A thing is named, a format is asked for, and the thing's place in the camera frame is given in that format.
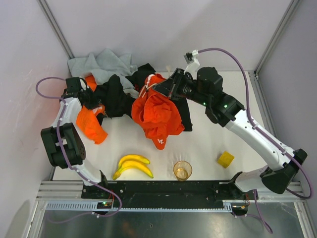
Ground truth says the black zip jacket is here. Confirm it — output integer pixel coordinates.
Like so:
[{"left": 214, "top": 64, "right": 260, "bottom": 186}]
[{"left": 86, "top": 63, "right": 193, "bottom": 131}]

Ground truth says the orange shorts white drawstring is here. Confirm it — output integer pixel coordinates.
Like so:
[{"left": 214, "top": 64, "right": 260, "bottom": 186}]
[{"left": 131, "top": 74, "right": 185, "bottom": 150}]

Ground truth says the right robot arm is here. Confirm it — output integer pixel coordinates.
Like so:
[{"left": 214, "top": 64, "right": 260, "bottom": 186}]
[{"left": 153, "top": 67, "right": 307, "bottom": 194}]

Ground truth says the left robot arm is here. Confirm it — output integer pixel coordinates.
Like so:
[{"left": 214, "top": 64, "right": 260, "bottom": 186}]
[{"left": 41, "top": 97, "right": 108, "bottom": 187}]

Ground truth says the orange cloth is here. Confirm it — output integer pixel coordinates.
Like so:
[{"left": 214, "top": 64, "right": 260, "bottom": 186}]
[{"left": 58, "top": 74, "right": 109, "bottom": 145}]

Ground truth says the grey cloth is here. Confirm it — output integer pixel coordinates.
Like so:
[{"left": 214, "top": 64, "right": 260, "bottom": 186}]
[{"left": 67, "top": 49, "right": 139, "bottom": 99}]

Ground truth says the upper yellow banana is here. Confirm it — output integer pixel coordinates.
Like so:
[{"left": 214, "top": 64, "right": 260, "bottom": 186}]
[{"left": 118, "top": 154, "right": 150, "bottom": 172}]

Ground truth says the yellow banana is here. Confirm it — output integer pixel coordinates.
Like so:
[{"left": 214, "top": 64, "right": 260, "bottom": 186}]
[
  {"left": 118, "top": 154, "right": 150, "bottom": 172},
  {"left": 112, "top": 160, "right": 154, "bottom": 180}
]

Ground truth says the amber plastic cup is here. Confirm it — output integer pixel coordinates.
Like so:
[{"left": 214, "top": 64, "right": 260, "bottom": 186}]
[{"left": 173, "top": 160, "right": 192, "bottom": 181}]

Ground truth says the lower yellow banana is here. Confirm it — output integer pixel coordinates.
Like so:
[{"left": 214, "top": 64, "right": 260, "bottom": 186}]
[{"left": 112, "top": 160, "right": 154, "bottom": 180}]

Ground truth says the yellow cube block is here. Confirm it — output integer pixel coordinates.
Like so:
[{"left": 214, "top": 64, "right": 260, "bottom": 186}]
[{"left": 217, "top": 151, "right": 235, "bottom": 169}]

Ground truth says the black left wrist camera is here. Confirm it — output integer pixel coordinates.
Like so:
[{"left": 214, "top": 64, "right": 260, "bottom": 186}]
[{"left": 65, "top": 77, "right": 88, "bottom": 94}]

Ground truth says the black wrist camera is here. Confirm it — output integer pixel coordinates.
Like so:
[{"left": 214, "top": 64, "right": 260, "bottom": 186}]
[
  {"left": 65, "top": 77, "right": 88, "bottom": 94},
  {"left": 197, "top": 67, "right": 223, "bottom": 95}
]

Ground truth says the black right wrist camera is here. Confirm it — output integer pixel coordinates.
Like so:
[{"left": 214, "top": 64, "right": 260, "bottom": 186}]
[{"left": 197, "top": 67, "right": 223, "bottom": 95}]

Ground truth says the right aluminium frame rail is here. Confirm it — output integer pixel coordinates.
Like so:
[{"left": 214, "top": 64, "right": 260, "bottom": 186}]
[{"left": 249, "top": 70, "right": 292, "bottom": 181}]

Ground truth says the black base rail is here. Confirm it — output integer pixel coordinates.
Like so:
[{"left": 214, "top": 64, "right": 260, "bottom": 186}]
[{"left": 81, "top": 179, "right": 258, "bottom": 210}]

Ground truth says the left aluminium frame post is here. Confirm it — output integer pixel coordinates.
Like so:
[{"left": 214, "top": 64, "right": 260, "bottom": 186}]
[{"left": 37, "top": 0, "right": 74, "bottom": 59}]

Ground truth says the aluminium frame post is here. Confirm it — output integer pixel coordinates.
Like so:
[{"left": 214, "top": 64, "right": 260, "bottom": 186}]
[
  {"left": 254, "top": 0, "right": 302, "bottom": 76},
  {"left": 37, "top": 0, "right": 74, "bottom": 59}
]

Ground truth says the grey slotted cable duct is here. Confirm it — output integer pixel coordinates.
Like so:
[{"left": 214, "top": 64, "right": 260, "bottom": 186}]
[{"left": 46, "top": 200, "right": 248, "bottom": 213}]

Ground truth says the right aluminium frame post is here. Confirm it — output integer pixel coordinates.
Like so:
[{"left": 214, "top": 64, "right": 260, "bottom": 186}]
[{"left": 254, "top": 0, "right": 302, "bottom": 76}]

